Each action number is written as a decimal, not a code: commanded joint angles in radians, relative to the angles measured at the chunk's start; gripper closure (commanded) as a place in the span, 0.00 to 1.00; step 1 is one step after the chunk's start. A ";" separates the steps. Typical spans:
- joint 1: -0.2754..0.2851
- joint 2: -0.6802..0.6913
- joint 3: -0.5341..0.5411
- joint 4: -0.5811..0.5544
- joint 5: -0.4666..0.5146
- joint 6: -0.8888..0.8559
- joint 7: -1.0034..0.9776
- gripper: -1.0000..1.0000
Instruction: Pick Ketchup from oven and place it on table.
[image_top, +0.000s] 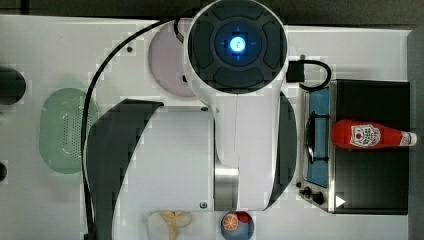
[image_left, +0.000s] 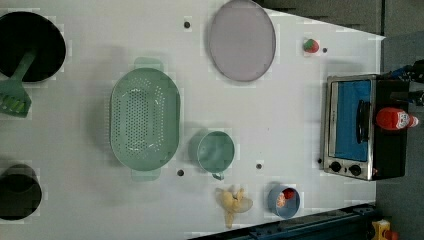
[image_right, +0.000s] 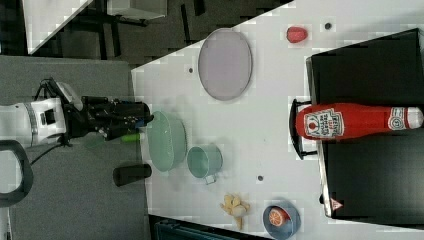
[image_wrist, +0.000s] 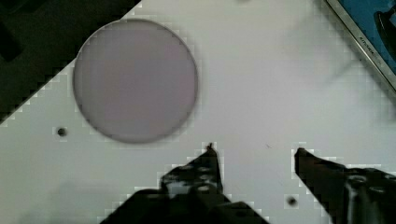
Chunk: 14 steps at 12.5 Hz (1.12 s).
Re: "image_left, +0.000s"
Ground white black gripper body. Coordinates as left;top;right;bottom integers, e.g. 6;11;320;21
389;60;424;106

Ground black toaster oven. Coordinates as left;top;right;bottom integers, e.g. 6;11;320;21
321;74;409;181

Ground toy strawberry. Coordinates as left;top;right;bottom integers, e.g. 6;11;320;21
303;39;320;53

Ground yellow red clamp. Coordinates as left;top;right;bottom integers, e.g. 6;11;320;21
372;220;399;240

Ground grey round plate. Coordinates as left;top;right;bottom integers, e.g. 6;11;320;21
208;0;276;82

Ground small red toy fruit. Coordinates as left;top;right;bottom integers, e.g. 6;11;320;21
283;188;295;199

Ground blue bowl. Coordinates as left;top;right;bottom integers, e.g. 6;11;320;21
267;185;300;219

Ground toy orange slice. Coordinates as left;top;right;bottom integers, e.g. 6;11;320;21
277;193;286;208

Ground green mug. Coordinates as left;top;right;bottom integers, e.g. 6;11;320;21
196;131;235;181

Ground peeled toy banana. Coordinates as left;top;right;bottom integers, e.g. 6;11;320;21
215;188;253;229

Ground green oval colander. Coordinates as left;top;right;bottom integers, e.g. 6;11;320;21
109;57;181;182

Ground black round pan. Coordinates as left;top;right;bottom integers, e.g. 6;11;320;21
0;11;66;83

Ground green slotted spatula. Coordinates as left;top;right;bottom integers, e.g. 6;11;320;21
0;50;36;118

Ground black cylindrical cup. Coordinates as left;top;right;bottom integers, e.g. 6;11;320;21
0;164;42;221

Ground blue metal frame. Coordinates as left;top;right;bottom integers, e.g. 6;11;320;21
190;204;381;240

